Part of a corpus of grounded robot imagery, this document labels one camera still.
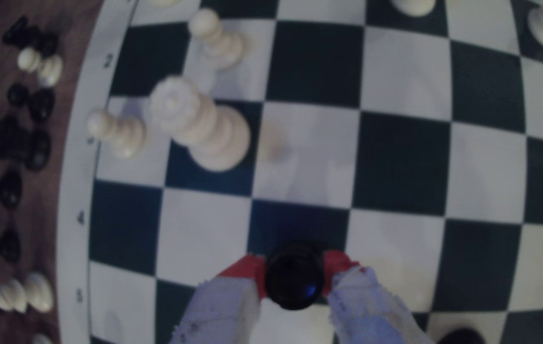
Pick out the white chess pawn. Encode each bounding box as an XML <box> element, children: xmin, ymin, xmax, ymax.
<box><xmin>86</xmin><ymin>109</ymin><xmax>147</xmax><ymax>160</ymax></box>
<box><xmin>17</xmin><ymin>46</ymin><xmax>63</xmax><ymax>88</ymax></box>
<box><xmin>188</xmin><ymin>8</ymin><xmax>246</xmax><ymax>71</ymax></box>

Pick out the white chess queen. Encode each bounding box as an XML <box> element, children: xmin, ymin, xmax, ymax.
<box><xmin>149</xmin><ymin>75</ymin><xmax>251</xmax><ymax>173</ymax></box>

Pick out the red taped gripper finger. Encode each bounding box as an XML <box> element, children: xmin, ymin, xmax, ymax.
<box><xmin>323</xmin><ymin>251</ymin><xmax>437</xmax><ymax>344</ymax></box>
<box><xmin>171</xmin><ymin>254</ymin><xmax>267</xmax><ymax>344</ymax></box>

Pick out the black chess queen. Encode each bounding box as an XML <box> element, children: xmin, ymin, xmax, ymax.
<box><xmin>436</xmin><ymin>327</ymin><xmax>487</xmax><ymax>344</ymax></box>

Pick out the black chess rook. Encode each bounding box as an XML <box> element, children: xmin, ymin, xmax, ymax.
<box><xmin>264</xmin><ymin>241</ymin><xmax>326</xmax><ymax>311</ymax></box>

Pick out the green white chess mat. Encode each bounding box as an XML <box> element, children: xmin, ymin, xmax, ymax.
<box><xmin>56</xmin><ymin>0</ymin><xmax>543</xmax><ymax>344</ymax></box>

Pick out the white chess piece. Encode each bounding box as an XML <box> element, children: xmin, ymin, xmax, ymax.
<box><xmin>0</xmin><ymin>271</ymin><xmax>55</xmax><ymax>313</ymax></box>

